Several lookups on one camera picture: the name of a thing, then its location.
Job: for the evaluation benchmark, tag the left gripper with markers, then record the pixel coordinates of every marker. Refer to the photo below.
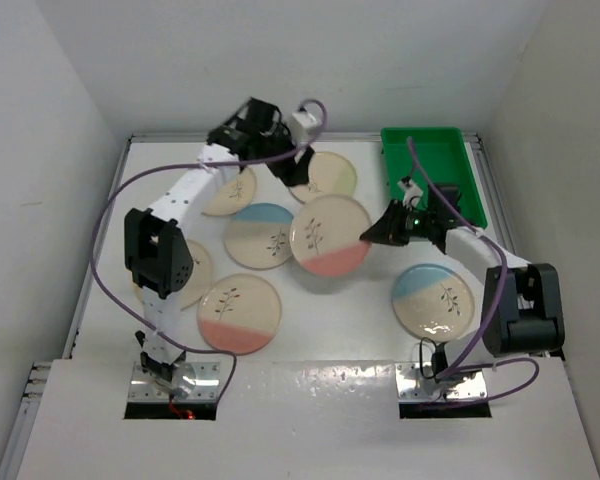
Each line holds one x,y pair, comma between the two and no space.
290,172

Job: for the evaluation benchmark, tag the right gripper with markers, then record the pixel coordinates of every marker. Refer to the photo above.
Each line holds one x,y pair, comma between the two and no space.
388,228

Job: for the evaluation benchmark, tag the green cream plate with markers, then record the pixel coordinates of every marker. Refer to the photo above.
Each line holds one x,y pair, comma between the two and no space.
233,196
329,173

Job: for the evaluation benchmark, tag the pink cream plate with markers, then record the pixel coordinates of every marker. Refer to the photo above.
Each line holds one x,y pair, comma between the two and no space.
240,313
325,236

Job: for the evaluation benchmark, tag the blue cream plate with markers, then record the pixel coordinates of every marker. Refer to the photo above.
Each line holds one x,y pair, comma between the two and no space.
432,301
257,237

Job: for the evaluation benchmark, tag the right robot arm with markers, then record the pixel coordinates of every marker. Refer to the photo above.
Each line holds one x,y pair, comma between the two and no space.
521,311

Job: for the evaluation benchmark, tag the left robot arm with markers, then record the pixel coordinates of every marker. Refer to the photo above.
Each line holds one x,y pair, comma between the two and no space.
155,247

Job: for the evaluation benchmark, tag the green plastic bin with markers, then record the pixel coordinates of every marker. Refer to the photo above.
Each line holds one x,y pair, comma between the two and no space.
443,156

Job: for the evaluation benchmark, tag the yellow cream plate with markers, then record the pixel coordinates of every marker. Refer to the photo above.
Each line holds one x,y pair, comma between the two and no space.
201,278

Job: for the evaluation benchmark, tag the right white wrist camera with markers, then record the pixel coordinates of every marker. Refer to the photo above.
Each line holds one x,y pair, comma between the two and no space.
412,193

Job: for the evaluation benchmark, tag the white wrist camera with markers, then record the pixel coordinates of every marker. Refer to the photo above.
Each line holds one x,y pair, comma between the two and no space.
412,193
302,126

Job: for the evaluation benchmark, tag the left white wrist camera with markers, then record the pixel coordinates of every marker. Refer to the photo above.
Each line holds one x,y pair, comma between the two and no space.
302,126

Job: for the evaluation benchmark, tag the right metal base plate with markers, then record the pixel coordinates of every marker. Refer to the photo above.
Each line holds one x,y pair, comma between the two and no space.
415,385

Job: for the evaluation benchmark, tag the metal base plate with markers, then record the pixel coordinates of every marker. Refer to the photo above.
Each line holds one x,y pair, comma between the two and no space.
415,385
192,382

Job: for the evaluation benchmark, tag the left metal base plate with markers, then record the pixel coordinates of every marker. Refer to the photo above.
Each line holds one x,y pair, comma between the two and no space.
192,382

